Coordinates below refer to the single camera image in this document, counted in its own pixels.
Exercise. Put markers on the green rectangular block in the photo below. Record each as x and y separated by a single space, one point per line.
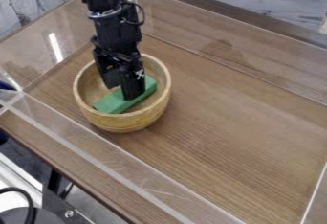
112 103

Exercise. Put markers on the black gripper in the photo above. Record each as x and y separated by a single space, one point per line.
115 53

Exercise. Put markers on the clear acrylic tray wall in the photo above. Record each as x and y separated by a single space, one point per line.
143 195

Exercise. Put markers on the black table leg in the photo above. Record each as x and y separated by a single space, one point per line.
53 181

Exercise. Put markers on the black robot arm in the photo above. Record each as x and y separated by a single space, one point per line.
103 5

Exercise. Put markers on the brown wooden bowl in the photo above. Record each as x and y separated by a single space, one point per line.
140 115

